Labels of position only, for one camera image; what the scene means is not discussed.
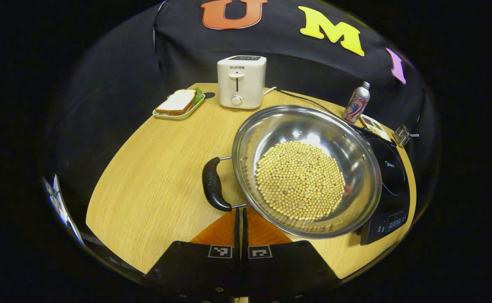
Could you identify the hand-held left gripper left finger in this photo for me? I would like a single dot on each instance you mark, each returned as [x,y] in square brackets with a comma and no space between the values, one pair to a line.
[199,269]

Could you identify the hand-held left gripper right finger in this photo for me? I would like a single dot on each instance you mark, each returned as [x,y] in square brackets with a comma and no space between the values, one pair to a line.
[284,269]

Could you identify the black induction cooktop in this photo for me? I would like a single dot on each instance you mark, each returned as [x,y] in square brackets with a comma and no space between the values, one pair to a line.
[391,176]

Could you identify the stainless steel pot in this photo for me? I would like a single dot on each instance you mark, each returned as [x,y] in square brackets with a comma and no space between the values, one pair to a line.
[305,126]

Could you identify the pile of soybeans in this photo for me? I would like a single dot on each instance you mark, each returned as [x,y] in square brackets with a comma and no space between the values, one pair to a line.
[300,181]

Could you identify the sandwich with lettuce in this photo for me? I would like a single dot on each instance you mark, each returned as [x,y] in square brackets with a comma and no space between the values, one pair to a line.
[177,102]

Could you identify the white divided food tray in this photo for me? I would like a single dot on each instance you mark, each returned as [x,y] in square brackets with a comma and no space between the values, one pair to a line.
[375,127]

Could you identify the colourful aluminium drink bottle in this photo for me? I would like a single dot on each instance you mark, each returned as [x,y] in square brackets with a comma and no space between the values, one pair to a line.
[356,103]

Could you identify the white toaster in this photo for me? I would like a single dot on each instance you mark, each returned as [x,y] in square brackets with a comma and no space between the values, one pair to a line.
[241,82]

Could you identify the black backdrop cloth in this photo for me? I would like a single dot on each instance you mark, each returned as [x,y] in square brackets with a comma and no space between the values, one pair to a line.
[145,63]

